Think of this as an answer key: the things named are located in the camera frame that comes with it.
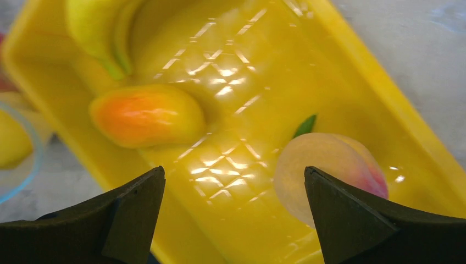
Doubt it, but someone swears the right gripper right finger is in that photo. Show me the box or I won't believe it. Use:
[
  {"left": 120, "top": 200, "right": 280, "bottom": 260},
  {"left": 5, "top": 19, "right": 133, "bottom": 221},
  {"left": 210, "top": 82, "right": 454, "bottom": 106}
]
[{"left": 304, "top": 167, "right": 465, "bottom": 263}]

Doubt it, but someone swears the yellow lemon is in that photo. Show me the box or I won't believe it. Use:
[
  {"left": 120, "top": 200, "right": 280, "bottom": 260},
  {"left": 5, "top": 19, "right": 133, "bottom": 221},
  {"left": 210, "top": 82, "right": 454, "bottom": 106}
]
[{"left": 1, "top": 110, "right": 32, "bottom": 169}]

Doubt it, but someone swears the yellow peach with leaf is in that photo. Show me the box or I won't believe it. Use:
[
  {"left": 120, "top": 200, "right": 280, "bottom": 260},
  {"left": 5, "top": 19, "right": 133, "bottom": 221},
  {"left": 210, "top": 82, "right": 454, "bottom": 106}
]
[{"left": 273, "top": 116, "right": 389, "bottom": 228}]

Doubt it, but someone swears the clear zip top bag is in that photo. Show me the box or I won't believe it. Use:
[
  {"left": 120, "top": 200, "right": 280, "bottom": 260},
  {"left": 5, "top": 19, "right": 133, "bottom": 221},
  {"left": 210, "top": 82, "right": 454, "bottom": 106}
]
[{"left": 0, "top": 32, "right": 52, "bottom": 205}]

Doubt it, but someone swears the yellow plastic tray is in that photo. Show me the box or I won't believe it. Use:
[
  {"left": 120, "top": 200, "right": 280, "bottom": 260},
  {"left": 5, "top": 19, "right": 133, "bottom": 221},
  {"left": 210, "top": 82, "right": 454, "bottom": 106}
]
[{"left": 2, "top": 1, "right": 465, "bottom": 263}]

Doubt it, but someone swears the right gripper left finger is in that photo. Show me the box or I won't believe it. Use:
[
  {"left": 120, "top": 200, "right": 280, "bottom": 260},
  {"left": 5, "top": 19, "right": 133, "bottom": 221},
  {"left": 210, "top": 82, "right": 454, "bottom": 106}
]
[{"left": 1, "top": 167, "right": 165, "bottom": 263}]

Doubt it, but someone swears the orange yellow mango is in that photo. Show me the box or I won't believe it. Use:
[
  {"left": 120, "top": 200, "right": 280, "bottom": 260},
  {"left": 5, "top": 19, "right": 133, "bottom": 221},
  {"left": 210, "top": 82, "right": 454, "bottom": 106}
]
[{"left": 89, "top": 84, "right": 207, "bottom": 149}]

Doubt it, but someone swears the yellow banana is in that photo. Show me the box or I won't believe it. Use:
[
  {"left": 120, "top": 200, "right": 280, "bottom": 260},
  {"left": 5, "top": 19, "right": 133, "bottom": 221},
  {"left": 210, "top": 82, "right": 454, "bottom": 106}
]
[{"left": 65, "top": 0, "right": 144, "bottom": 80}]

